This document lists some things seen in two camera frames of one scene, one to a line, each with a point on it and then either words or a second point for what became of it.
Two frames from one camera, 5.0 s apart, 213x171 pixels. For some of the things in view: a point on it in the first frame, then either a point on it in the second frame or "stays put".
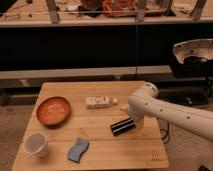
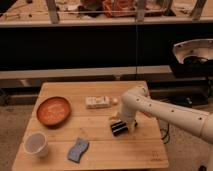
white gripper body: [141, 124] -> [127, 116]
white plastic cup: [35, 145] stays put
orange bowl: [53, 110] stays put
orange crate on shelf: [128, 8] stays put
